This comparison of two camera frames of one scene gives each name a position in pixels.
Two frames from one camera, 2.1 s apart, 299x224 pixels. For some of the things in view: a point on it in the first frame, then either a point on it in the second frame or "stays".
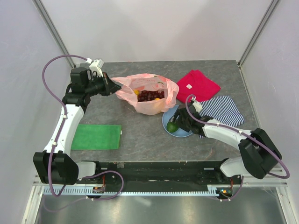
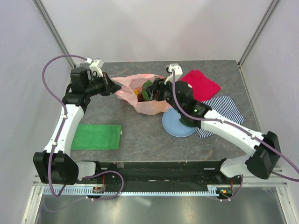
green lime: (172, 127) to (146, 83)
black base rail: (193, 172) stays
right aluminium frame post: (271, 8) stays
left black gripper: (107, 82) stays
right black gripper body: (182, 123) to (165, 91)
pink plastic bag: (147, 82) stays
